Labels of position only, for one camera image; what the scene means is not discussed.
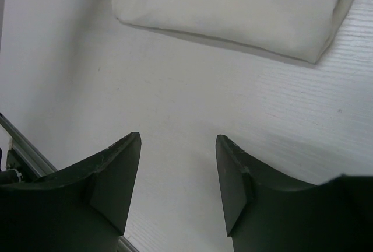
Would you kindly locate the white t shirt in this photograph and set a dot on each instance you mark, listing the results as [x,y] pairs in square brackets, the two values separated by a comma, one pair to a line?
[301,29]

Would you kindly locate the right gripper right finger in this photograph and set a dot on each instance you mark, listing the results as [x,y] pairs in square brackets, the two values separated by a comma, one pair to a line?
[267,210]

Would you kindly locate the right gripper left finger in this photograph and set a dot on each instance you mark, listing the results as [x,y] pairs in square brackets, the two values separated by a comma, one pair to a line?
[73,205]

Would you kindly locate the aluminium table rail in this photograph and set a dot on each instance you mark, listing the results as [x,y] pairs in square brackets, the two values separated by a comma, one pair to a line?
[32,158]

